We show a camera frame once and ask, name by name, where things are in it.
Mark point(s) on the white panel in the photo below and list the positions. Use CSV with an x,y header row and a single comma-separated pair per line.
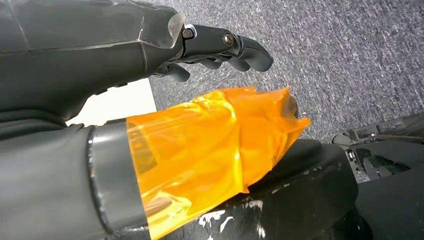
x,y
122,106

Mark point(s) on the black robot leg mechanism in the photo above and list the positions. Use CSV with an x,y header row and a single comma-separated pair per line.
x,y
397,198

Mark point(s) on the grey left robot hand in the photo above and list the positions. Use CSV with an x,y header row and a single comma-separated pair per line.
x,y
66,49

